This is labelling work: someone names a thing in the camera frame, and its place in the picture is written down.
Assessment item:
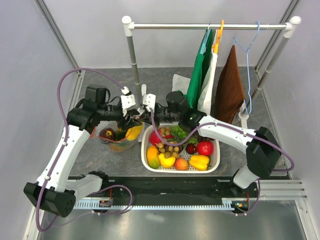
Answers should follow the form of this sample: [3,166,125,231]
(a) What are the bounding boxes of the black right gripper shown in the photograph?
[137,104,181,128]

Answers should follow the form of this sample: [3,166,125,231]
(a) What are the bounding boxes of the orange toy pineapple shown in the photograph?
[108,130,130,153]

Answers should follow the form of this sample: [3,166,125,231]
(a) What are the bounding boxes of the clear zip bag orange zipper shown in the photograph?
[90,121,144,153]

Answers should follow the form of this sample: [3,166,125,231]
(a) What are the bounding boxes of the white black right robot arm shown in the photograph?
[141,91,281,197]

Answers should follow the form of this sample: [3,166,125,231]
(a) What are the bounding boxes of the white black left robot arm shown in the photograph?
[23,84,136,218]

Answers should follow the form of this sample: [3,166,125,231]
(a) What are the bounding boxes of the green grape bunch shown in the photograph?
[170,125,198,145]

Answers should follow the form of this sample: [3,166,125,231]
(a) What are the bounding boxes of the white grey garment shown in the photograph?
[172,30,218,115]

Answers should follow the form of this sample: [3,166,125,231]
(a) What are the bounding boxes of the pink dragon fruit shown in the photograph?
[149,129,174,147]

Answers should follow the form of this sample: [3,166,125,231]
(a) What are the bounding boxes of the dark purple grapes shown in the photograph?
[198,136,213,142]

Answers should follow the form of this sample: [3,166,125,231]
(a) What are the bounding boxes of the brown longan bunch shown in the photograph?
[156,127,182,159]

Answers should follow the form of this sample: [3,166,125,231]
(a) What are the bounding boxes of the green yellow mango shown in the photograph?
[146,145,160,169]

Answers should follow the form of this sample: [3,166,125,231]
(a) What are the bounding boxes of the small dark red plum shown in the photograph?
[185,143,197,155]

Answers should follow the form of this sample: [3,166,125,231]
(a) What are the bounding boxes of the red bell pepper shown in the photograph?
[196,141,215,157]

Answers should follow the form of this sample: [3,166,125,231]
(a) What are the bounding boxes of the yellow pear fruit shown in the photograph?
[158,153,176,169]

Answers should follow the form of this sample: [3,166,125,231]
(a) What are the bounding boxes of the green shirt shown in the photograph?
[184,29,213,108]

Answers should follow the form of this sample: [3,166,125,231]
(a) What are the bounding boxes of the peach fruit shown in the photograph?
[174,157,189,171]

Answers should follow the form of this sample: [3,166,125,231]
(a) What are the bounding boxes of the yellow bell pepper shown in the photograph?
[189,155,210,171]

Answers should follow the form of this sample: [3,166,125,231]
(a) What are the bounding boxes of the brown towel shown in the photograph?
[214,45,245,124]

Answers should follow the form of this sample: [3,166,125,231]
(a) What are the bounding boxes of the white plastic fruit basket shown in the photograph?
[141,126,220,174]

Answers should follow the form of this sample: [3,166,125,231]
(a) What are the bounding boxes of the light blue hanger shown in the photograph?
[199,28,212,55]

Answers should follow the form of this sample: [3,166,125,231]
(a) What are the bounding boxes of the orange plastic hanger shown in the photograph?
[212,20,225,55]

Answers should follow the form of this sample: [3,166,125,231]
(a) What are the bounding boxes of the silver white clothes rack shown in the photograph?
[122,15,302,128]

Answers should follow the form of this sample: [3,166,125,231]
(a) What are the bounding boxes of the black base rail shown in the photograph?
[89,175,258,205]

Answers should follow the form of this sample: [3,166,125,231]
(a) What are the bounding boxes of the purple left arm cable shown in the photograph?
[34,67,133,233]

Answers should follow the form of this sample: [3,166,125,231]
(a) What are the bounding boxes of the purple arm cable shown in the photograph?
[34,67,133,233]
[149,107,296,216]

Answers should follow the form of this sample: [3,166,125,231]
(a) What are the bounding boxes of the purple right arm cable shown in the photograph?
[149,107,296,216]

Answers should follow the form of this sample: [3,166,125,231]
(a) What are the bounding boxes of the blue wire hanger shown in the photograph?
[233,21,261,116]

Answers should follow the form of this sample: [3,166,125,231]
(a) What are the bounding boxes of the white cable duct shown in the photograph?
[73,197,248,211]

